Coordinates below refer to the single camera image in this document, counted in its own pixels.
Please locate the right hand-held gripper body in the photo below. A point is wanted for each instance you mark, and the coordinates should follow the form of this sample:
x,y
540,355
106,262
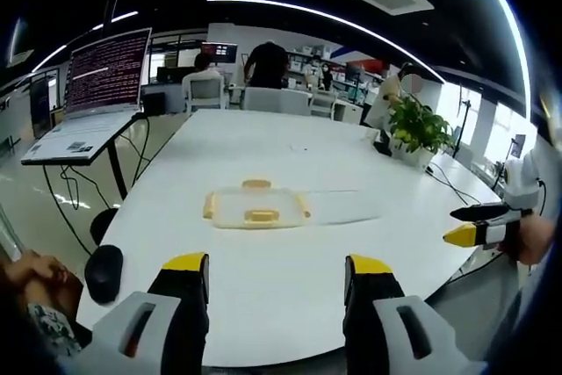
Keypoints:
x,y
522,186

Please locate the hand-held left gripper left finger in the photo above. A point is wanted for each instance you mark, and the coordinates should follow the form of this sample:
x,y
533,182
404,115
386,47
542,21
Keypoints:
x,y
175,305

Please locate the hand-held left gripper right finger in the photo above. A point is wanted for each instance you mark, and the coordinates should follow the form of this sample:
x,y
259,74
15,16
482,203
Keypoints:
x,y
373,305

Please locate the clear container with yellow buckles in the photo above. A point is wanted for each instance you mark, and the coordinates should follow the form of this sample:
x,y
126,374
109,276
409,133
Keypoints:
x,y
257,208

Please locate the person's right hand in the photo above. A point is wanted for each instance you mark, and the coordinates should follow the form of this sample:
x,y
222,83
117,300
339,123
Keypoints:
x,y
533,241

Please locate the black computer mouse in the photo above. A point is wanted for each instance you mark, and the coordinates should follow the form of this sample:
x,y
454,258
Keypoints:
x,y
104,274

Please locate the black tripod stand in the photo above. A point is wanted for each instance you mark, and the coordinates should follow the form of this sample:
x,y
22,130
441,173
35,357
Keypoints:
x,y
463,124

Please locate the person's grey clothing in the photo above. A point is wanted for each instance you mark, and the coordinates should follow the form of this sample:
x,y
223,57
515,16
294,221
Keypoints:
x,y
522,313

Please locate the clear plastic sheet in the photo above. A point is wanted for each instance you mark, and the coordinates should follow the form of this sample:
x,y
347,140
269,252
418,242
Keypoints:
x,y
347,206

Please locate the black round stool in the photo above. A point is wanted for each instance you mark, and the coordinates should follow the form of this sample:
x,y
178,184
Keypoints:
x,y
102,225

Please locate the green potted plant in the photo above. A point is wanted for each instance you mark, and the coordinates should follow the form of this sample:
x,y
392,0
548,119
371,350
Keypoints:
x,y
417,129

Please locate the black box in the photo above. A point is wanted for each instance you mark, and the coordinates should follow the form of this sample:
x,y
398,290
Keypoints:
x,y
383,144

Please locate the person's patterned clothing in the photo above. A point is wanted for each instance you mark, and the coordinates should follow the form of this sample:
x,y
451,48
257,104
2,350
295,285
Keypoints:
x,y
48,326

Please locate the laptop stand with black legs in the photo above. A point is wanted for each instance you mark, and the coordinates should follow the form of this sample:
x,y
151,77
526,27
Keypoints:
x,y
116,160

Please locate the ceiling light strip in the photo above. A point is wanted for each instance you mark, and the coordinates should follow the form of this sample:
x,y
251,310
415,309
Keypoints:
x,y
511,28
88,37
333,19

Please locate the white office chair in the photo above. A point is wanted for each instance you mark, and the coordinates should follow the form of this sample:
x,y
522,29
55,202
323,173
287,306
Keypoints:
x,y
324,105
276,100
205,91

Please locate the open white laptop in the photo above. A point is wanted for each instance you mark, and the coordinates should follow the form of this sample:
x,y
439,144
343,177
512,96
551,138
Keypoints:
x,y
103,89

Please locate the dark standing screen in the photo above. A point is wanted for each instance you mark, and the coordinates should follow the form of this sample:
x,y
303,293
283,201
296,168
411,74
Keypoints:
x,y
41,105

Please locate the dark wall monitor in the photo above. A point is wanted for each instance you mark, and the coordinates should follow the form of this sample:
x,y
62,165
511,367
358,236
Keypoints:
x,y
218,53

